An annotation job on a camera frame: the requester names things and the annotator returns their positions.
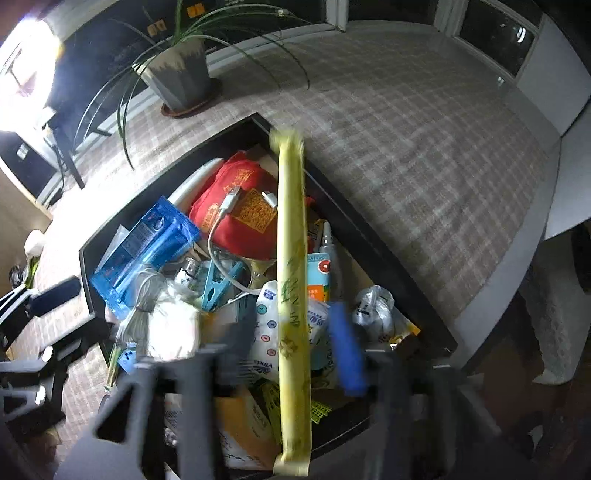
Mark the orange and teal box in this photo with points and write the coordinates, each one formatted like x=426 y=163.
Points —
x=319 y=277

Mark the long yellow packet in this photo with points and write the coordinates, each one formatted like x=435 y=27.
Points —
x=293 y=230

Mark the brown plant saucer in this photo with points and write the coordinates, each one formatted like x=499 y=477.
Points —
x=189 y=107

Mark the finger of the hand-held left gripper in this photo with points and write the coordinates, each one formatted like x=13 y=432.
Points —
x=57 y=293
x=78 y=341

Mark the yellow-green plastic comb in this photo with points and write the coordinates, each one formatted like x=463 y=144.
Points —
x=318 y=408

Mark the black light stand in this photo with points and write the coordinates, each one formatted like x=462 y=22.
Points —
x=69 y=152

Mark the blue plastic packet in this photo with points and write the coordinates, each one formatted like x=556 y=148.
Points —
x=143 y=258

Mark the potted plant in grey pot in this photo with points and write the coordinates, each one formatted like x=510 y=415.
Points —
x=178 y=69

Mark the teal clothes peg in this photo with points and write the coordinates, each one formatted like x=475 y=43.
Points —
x=219 y=286

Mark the dark brown small box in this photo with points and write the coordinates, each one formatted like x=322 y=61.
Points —
x=406 y=344

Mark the tan paper envelope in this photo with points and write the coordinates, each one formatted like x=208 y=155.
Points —
x=249 y=429

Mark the red fabric pouch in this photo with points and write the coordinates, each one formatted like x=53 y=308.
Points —
x=242 y=207

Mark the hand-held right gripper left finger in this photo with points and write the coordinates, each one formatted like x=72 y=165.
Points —
x=207 y=383

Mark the black drawer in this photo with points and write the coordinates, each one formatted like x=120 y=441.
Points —
x=392 y=295

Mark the silver plastic bag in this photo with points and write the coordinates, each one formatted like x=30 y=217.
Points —
x=374 y=314

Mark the clear spray bottle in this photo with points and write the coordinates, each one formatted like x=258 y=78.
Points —
x=330 y=249

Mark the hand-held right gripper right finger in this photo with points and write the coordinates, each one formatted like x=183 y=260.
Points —
x=346 y=346

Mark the crumpled white plastic bag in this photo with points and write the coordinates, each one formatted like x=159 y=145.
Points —
x=175 y=327

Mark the white lace cloth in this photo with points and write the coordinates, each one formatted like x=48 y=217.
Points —
x=558 y=323

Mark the white curved plastic piece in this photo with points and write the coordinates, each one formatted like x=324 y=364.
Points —
x=196 y=182

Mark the white dotted tissue packet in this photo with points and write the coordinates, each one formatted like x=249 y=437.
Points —
x=268 y=323

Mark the plaid cloth desktop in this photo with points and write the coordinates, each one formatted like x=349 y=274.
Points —
x=392 y=138

